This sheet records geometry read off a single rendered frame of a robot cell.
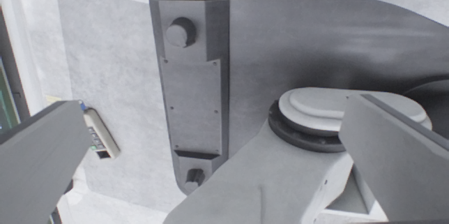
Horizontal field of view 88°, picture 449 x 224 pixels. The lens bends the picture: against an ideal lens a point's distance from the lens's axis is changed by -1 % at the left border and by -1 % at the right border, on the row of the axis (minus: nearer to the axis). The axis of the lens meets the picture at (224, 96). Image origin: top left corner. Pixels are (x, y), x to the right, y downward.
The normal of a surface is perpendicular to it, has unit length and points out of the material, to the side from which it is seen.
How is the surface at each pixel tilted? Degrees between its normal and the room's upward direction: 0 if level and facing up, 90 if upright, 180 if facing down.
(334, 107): 90
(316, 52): 0
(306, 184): 90
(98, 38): 0
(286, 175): 90
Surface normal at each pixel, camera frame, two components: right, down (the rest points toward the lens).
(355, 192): 0.00, -0.88
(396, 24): -0.16, 0.47
